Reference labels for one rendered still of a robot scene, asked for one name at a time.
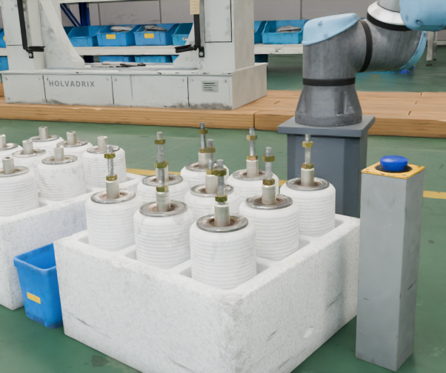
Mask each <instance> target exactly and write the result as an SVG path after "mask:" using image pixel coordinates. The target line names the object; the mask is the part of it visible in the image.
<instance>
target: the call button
mask: <svg viewBox="0 0 446 373"><path fill-rule="evenodd" d="M380 164H381V165H382V168H383V169H386V170H393V171H398V170H403V169H405V166H407V165H408V159H407V158H406V157H403V156H398V155H387V156H383V157H381V158H380Z"/></svg>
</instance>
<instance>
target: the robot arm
mask: <svg viewBox="0 0 446 373"><path fill-rule="evenodd" d="M440 30H446V0H377V1H376V2H375V3H373V4H371V5H370V6H369V8H368V10H367V15H366V19H359V20H358V17H357V15H356V14H355V13H345V14H340V15H334V16H325V17H321V18H317V19H312V20H309V21H308V22H307V23H306V24H305V25H304V30H303V40H302V44H303V85H302V92H301V95H300V97H299V101H298V104H297V107H296V111H295V122H296V123H297V124H302V125H307V126H314V127H342V126H349V125H354V124H359V123H361V122H362V108H361V105H360V103H359V98H358V96H357V92H356V87H355V80H356V73H371V72H384V71H388V72H396V71H398V70H406V69H409V68H411V67H412V66H414V65H415V64H416V63H417V62H418V61H419V59H420V58H421V57H422V54H423V52H424V50H425V45H426V41H427V38H426V37H425V35H426V33H427V31H431V32H437V31H440Z"/></svg>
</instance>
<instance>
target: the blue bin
mask: <svg viewBox="0 0 446 373"><path fill-rule="evenodd" d="M13 263H14V266H15V267H16V268H17V272H18V276H19V283H20V287H21V293H22V297H23V301H24V308H25V312H26V316H27V317H28V318H30V319H32V320H34V321H36V322H38V323H40V324H42V325H44V326H46V327H48V328H50V329H56V328H59V327H60V326H63V325H64V324H63V318H62V311H61V300H60V294H59V282H58V275H57V269H56V257H55V251H54V245H53V242H52V243H49V244H47V245H44V246H41V247H39V248H36V249H33V250H30V251H28V252H25V253H22V254H20V255H17V256H15V257H14V258H13Z"/></svg>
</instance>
